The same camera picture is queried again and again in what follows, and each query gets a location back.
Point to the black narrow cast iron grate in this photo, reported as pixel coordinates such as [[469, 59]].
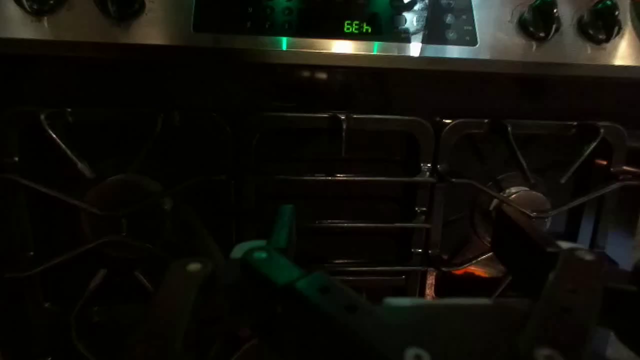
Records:
[[353, 179]]

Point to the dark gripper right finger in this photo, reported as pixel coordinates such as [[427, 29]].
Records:
[[567, 307]]

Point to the black wide cast iron grate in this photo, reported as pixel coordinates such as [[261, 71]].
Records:
[[67, 142], [481, 123]]

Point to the black stove display panel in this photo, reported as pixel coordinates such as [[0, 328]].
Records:
[[267, 16]]

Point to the black stove knob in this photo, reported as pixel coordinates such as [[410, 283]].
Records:
[[40, 4], [121, 6], [539, 18], [601, 21]]

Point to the round burner cap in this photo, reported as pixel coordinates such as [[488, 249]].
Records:
[[122, 213], [522, 203]]

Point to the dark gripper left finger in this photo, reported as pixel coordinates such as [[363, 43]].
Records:
[[172, 313]]

